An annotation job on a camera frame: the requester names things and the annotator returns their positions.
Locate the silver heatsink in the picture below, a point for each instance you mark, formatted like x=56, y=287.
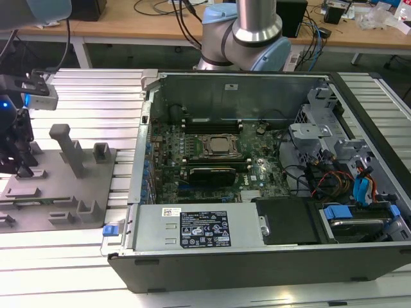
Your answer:
x=253, y=195

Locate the large black device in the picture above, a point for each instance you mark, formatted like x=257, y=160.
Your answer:
x=90, y=9

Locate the silver metal drive cage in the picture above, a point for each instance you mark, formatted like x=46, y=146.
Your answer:
x=308, y=133

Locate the tall black box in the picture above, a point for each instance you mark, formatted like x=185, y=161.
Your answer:
x=292, y=19

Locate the black power adapter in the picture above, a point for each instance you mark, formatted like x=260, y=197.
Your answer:
x=326, y=32

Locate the silver CPU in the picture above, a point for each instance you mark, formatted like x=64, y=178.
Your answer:
x=220, y=146

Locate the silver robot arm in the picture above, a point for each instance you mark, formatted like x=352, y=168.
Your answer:
x=257, y=19

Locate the clear plastic bags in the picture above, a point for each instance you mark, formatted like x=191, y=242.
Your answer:
x=374, y=17

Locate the black plastic cover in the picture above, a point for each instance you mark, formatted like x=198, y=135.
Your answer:
x=285, y=221

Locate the grey parts rack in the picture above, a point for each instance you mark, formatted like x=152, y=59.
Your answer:
x=64, y=179

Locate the blue case latch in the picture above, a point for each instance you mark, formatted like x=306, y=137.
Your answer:
x=109, y=231

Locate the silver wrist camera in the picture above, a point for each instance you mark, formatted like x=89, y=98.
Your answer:
x=43, y=97

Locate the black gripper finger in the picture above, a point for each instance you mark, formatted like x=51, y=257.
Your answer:
x=25, y=128

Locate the white power strip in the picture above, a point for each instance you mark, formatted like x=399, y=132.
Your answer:
x=293, y=61

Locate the hard disk in blue carrier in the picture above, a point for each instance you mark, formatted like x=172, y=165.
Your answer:
x=338, y=213

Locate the wooden desk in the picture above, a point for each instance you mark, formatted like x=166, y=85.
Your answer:
x=128, y=29

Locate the white red carton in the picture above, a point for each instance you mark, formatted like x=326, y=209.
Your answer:
x=405, y=16

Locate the open PC case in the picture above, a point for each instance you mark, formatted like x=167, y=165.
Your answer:
x=224, y=269

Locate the green PC motherboard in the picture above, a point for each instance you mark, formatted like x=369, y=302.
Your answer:
x=257, y=154

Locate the black graphics card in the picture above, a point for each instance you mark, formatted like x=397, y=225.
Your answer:
x=212, y=176

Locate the round coin battery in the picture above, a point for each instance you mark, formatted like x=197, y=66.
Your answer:
x=260, y=130

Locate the silver power supply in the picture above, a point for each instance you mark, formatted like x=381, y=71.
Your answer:
x=154, y=231

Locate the small black box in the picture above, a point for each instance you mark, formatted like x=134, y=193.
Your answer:
x=334, y=14

